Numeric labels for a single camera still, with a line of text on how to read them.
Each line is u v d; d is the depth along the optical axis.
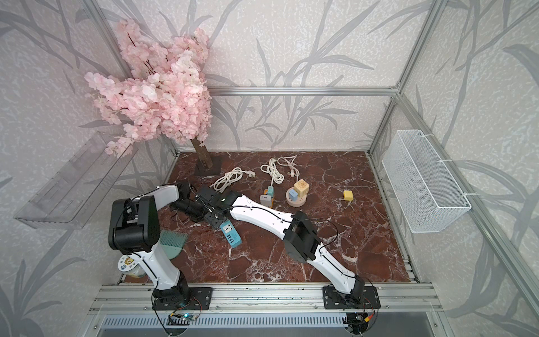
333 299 0.73
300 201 0.97
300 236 0.53
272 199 0.97
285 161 1.16
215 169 1.13
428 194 0.60
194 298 0.72
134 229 0.50
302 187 0.96
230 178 1.05
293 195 0.96
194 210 0.82
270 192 0.96
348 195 1.00
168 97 0.62
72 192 0.67
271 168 1.09
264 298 0.75
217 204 0.60
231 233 0.87
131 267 0.73
